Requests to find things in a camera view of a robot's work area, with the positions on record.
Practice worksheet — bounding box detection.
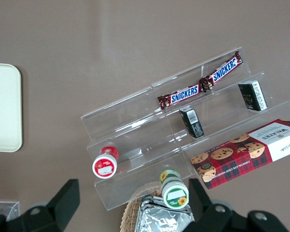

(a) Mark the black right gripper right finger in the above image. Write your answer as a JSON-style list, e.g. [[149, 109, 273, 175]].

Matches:
[[183, 178, 289, 232]]

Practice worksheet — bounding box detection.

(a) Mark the green lid yogurt cup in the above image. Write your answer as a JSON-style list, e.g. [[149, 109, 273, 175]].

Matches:
[[159, 169, 190, 210]]

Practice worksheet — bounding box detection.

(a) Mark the red tartan cookie box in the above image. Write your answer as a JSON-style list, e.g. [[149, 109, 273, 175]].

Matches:
[[190, 118, 290, 190]]

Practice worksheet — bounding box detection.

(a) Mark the Snickers chocolate bar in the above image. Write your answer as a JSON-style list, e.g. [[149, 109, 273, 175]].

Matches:
[[157, 84, 204, 109], [199, 50, 244, 92]]

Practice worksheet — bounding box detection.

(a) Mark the clear acrylic step stand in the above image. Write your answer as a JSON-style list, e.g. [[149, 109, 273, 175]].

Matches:
[[80, 46, 290, 211]]

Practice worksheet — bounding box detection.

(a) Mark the clear acrylic bottle rack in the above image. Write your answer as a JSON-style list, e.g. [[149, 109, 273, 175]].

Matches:
[[0, 200, 21, 222]]

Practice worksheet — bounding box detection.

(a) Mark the small black box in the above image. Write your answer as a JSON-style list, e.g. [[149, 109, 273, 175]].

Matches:
[[238, 80, 268, 112], [179, 107, 205, 139]]

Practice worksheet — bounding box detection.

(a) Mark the cream rectangular tray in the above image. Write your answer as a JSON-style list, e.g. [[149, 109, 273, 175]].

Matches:
[[0, 62, 23, 153]]

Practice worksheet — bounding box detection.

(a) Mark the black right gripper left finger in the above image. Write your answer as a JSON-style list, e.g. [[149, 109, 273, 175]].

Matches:
[[0, 178, 81, 232]]

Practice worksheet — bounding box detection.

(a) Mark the red lid yogurt cup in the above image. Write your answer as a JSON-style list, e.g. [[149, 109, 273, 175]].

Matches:
[[91, 145, 120, 180]]

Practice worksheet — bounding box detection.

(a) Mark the aluminium foil container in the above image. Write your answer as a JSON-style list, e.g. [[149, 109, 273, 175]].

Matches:
[[134, 195, 195, 232]]

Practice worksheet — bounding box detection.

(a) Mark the oval wicker basket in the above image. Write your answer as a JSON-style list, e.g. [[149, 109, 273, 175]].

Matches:
[[119, 188, 165, 232]]

